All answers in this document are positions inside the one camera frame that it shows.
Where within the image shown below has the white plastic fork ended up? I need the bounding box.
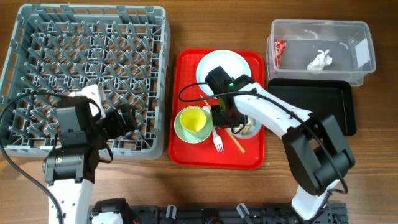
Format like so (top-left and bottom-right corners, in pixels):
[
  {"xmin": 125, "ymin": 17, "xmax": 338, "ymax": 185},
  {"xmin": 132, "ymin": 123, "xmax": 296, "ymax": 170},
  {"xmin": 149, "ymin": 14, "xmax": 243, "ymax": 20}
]
[{"xmin": 203, "ymin": 106, "xmax": 224, "ymax": 152}]

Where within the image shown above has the light blue bowl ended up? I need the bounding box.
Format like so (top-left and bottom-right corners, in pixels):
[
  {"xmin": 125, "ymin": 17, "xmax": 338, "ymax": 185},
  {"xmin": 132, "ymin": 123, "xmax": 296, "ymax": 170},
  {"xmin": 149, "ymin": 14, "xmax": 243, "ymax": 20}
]
[{"xmin": 227, "ymin": 116, "xmax": 262, "ymax": 139}]

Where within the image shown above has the yellow cup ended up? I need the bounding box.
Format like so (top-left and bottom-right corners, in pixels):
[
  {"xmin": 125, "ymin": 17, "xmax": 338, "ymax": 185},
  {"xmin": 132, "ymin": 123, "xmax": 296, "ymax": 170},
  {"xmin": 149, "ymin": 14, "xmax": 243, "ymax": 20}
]
[{"xmin": 180, "ymin": 106, "xmax": 206, "ymax": 134}]

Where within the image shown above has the green bowl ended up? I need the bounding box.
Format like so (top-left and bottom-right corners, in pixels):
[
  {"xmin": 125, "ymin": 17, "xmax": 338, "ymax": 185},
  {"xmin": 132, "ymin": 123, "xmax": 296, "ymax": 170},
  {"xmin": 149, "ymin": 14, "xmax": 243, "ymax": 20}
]
[{"xmin": 174, "ymin": 108, "xmax": 213, "ymax": 144}]

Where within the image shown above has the red snack wrapper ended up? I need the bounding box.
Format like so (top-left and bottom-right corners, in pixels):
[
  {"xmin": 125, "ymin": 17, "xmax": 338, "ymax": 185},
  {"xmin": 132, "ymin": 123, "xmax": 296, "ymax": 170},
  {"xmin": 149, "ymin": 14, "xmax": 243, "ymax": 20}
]
[{"xmin": 274, "ymin": 39, "xmax": 287, "ymax": 68}]

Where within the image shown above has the white tissue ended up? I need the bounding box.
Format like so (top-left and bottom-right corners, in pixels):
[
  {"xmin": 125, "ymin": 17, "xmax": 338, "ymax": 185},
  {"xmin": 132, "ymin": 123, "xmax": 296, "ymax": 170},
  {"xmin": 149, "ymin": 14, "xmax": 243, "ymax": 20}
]
[{"xmin": 307, "ymin": 49, "xmax": 333, "ymax": 71}]

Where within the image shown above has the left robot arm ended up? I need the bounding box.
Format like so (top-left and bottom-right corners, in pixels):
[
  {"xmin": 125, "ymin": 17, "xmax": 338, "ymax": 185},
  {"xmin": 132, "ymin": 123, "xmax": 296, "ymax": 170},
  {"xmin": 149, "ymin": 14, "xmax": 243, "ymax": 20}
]
[{"xmin": 43, "ymin": 96, "xmax": 138, "ymax": 223}]

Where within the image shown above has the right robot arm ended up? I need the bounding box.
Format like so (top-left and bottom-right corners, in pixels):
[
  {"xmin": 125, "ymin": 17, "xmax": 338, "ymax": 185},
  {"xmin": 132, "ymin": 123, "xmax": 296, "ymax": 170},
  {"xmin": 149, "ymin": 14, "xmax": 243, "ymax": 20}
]
[{"xmin": 205, "ymin": 67, "xmax": 355, "ymax": 222}]

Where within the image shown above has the grey dishwasher rack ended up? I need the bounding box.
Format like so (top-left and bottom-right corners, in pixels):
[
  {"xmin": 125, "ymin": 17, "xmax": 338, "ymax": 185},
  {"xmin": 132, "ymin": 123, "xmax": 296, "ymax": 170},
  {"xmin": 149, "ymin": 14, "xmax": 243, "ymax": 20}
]
[{"xmin": 1, "ymin": 4, "xmax": 171, "ymax": 159}]

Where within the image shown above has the wooden chopstick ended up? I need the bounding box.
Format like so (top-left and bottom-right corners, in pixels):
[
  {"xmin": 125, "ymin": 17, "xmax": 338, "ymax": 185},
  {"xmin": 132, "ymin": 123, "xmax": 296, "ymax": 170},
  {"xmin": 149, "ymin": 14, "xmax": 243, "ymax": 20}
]
[{"xmin": 199, "ymin": 94, "xmax": 246, "ymax": 154}]

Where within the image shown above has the red plastic tray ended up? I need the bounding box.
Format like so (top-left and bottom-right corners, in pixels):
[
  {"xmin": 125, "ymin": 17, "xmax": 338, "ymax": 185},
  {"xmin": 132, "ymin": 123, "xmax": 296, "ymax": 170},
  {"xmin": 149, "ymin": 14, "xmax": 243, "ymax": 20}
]
[{"xmin": 169, "ymin": 48, "xmax": 266, "ymax": 170}]

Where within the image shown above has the light blue plate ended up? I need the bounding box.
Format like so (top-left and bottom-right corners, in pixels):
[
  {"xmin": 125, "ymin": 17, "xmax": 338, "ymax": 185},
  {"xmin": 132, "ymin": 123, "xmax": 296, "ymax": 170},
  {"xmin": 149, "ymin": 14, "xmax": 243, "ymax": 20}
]
[{"xmin": 196, "ymin": 50, "xmax": 251, "ymax": 84}]

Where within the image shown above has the clear plastic bin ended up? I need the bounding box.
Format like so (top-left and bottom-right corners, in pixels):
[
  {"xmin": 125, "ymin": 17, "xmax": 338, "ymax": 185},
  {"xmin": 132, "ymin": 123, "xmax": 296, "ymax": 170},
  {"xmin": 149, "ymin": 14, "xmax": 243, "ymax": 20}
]
[{"xmin": 267, "ymin": 19, "xmax": 376, "ymax": 86}]

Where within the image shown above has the black tray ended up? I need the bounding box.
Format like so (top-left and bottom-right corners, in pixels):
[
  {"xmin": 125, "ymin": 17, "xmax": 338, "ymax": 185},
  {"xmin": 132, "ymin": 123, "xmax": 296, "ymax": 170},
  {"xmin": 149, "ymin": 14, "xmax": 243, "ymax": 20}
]
[{"xmin": 267, "ymin": 78, "xmax": 357, "ymax": 136}]

